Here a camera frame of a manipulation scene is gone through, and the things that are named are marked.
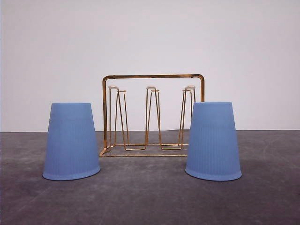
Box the gold wire cup rack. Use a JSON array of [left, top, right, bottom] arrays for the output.
[[99, 73, 205, 158]]

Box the blue ribbed plastic cup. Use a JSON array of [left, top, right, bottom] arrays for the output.
[[42, 103, 101, 180]]

